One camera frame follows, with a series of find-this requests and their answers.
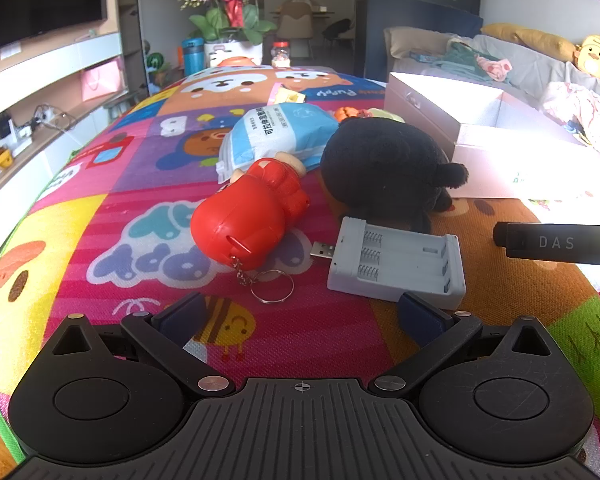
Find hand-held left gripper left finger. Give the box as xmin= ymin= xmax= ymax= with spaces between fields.
xmin=50 ymin=291 xmax=236 ymax=395

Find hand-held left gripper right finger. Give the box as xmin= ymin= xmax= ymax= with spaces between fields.
xmin=367 ymin=291 xmax=556 ymax=397

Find white battery charger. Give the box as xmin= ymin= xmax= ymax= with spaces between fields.
xmin=310 ymin=216 xmax=467 ymax=309

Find red toy figure keychain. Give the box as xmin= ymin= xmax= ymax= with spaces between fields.
xmin=190 ymin=156 xmax=311 ymax=306

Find black plush toy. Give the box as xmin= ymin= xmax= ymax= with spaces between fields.
xmin=320 ymin=116 xmax=470 ymax=233

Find white cardboard box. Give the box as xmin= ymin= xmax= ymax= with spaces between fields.
xmin=382 ymin=72 xmax=600 ymax=200

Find blue and white packet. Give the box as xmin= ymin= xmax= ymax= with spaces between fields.
xmin=215 ymin=102 xmax=341 ymax=183

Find pink floral cloth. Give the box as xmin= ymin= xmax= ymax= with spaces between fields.
xmin=540 ymin=81 xmax=600 ymax=176

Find colourful cartoon play mat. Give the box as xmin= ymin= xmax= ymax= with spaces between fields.
xmin=0 ymin=65 xmax=600 ymax=480

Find grey sofa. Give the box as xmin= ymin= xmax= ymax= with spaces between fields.
xmin=384 ymin=25 xmax=600 ymax=161

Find pink pig toy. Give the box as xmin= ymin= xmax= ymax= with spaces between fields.
xmin=476 ymin=55 xmax=513 ymax=82

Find yellow duck plush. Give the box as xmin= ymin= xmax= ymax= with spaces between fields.
xmin=574 ymin=35 xmax=600 ymax=85

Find green clothing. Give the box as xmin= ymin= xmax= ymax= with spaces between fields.
xmin=432 ymin=41 xmax=496 ymax=81

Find pale green item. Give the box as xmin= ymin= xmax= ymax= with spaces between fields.
xmin=367 ymin=108 xmax=406 ymax=123

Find yellow pillow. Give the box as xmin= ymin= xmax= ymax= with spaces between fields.
xmin=481 ymin=23 xmax=577 ymax=61

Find beige pillow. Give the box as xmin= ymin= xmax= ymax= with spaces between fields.
xmin=384 ymin=26 xmax=453 ymax=58

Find yellow packet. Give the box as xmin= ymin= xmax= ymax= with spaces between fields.
xmin=271 ymin=86 xmax=306 ymax=107

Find white router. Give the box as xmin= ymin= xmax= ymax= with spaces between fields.
xmin=0 ymin=117 xmax=33 ymax=153

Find pink paper bag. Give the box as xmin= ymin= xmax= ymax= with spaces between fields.
xmin=81 ymin=57 xmax=126 ymax=103

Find dark blue cabinet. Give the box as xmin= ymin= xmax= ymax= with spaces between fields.
xmin=355 ymin=0 xmax=483 ymax=81

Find blue thermos bottle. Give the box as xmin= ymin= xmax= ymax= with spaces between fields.
xmin=181 ymin=37 xmax=206 ymax=77

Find black chair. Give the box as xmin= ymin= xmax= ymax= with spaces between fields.
xmin=322 ymin=18 xmax=353 ymax=51

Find potted purple orchid plant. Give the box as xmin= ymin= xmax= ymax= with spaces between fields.
xmin=179 ymin=0 xmax=278 ymax=68

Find dining table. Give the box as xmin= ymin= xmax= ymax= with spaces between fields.
xmin=270 ymin=7 xmax=336 ymax=18

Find beige dining chair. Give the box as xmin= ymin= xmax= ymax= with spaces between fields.
xmin=279 ymin=0 xmax=315 ymax=56

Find power strip with cables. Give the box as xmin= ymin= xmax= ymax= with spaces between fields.
xmin=30 ymin=105 xmax=78 ymax=131

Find white wall shelf unit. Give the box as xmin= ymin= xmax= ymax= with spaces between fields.
xmin=0 ymin=20 xmax=146 ymax=211

